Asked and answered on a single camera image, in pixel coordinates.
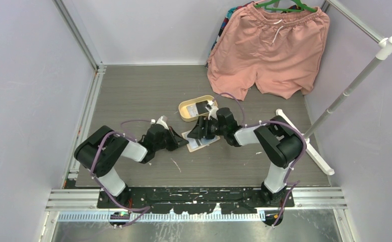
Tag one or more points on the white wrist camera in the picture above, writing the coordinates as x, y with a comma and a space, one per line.
162, 122
212, 108

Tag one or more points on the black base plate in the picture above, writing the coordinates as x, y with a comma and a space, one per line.
196, 200

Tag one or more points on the beige leather card holder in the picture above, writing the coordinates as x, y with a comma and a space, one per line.
196, 144

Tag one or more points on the green clothes hanger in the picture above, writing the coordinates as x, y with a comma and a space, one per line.
276, 6

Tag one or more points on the white clothes rack stand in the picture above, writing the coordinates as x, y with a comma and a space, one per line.
352, 138

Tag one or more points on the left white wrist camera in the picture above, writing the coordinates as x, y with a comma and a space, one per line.
162, 122

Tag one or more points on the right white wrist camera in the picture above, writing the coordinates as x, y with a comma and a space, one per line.
212, 108

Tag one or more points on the silver vip card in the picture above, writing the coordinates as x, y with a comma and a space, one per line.
192, 110

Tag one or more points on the black vip card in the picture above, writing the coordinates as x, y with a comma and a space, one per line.
202, 107

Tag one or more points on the beige oval plastic tray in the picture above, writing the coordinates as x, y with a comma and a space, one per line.
184, 114

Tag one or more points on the pink shorts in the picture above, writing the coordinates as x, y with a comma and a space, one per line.
279, 53

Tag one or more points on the aluminium frame rail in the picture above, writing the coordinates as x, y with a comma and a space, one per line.
77, 27

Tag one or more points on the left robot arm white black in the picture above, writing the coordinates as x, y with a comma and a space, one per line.
100, 152

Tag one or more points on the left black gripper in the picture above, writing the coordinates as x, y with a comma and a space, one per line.
180, 142

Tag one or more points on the colourful patterned garment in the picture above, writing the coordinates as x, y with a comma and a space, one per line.
225, 21

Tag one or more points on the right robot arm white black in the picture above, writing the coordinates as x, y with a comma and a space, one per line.
283, 144

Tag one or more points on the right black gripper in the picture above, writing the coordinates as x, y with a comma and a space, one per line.
201, 124

